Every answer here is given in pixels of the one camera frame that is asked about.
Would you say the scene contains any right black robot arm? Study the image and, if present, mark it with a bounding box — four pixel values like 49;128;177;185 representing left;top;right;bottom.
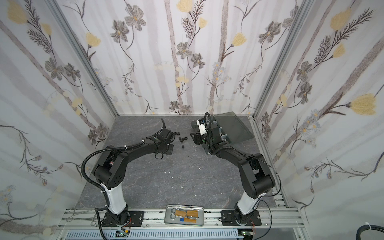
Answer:
190;113;276;225

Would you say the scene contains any grey compartment organizer box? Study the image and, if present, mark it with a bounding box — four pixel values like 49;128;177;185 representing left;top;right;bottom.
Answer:
201;112;254;155

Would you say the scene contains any aluminium frame rail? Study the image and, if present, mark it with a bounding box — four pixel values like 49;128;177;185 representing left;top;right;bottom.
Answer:
58;208;305;230

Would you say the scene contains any metal tray with tools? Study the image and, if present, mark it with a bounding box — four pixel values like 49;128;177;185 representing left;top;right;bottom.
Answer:
164;205;205;226

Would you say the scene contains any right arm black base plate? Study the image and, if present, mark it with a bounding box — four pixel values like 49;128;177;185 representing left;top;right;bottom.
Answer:
219;210;262;227

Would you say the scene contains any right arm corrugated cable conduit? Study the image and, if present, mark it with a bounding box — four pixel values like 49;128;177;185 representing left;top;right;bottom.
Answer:
203;112;212;133

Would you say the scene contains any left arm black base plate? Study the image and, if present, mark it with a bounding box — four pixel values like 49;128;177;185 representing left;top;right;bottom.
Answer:
101;210;145;227

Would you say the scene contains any white slotted cable duct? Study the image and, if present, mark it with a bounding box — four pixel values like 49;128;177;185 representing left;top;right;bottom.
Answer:
62;229;244;240

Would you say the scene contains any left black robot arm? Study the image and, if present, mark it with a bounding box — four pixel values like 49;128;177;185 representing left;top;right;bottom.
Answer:
81;127;175;227

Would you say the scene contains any black corrugated cable conduit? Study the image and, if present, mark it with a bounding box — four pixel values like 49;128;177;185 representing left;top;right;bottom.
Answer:
80;145;145;193

